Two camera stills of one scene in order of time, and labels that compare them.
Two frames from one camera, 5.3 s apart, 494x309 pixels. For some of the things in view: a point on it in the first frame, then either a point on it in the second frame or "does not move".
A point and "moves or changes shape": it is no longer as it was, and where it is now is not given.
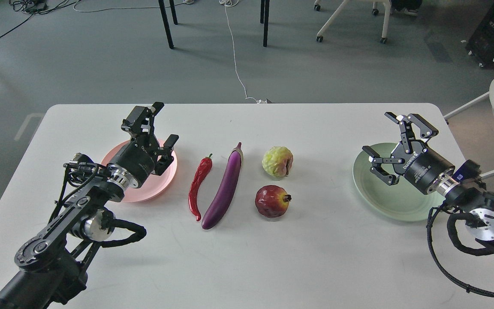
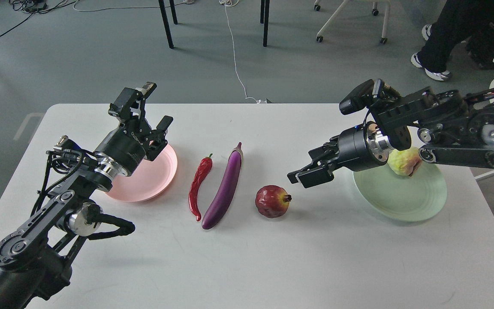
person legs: [411, 7] -> [484, 26]
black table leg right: [266, 19] does not move
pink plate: [157, 185] does not move
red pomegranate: [272, 201] does not move
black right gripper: [423, 167] -> [363, 147]
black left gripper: [137, 156] -> [122, 149]
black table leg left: [167, 29] does not move
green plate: [402, 201] does not move
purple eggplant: [227, 189] does not move
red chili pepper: [203, 169] does not move
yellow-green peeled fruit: [278, 161] moves or changes shape
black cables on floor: [31, 7] does not move
